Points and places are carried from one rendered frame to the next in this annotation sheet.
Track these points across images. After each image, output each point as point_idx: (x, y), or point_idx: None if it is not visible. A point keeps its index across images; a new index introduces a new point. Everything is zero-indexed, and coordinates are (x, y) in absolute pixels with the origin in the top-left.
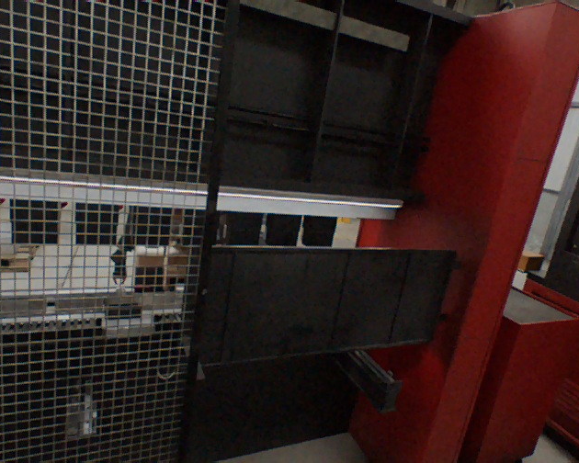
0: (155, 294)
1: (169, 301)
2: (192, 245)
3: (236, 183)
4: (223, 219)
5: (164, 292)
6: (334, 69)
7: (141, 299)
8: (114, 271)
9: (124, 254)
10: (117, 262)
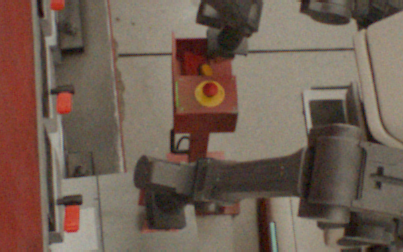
0: (108, 104)
1: (71, 127)
2: None
3: None
4: (143, 159)
5: (115, 118)
6: None
7: (86, 79)
8: (218, 30)
9: (220, 22)
10: (196, 18)
